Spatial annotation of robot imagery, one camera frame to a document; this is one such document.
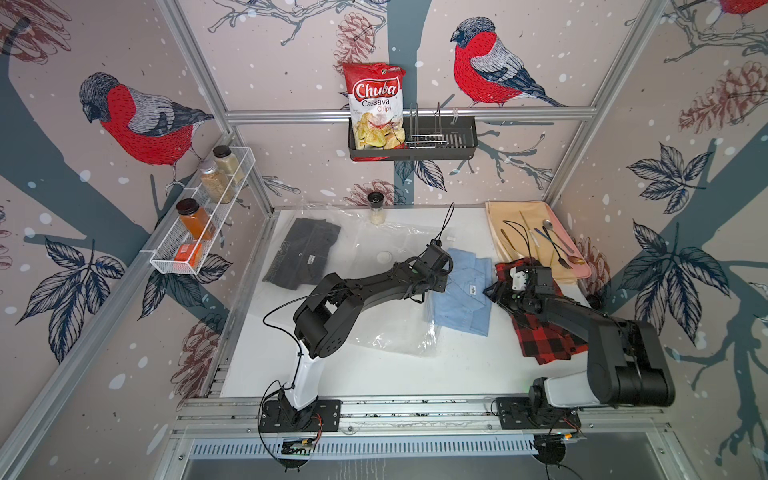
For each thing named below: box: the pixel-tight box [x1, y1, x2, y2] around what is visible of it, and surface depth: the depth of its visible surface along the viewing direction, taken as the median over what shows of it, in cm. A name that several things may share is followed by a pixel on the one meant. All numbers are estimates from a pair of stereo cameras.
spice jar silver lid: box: [198, 160, 234, 204], surface depth 78 cm
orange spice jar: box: [176, 198, 216, 241], surface depth 68 cm
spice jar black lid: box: [213, 144, 232, 158], surface depth 81 cm
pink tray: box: [544, 201, 592, 279], surface depth 109 cm
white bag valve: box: [376, 251, 393, 265], surface depth 106 cm
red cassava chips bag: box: [342, 62, 408, 162], surface depth 84 cm
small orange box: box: [174, 242, 203, 266], surface depth 68 cm
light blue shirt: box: [433, 248, 493, 337], surface depth 95 cm
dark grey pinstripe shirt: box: [262, 218, 341, 290], surface depth 105 cm
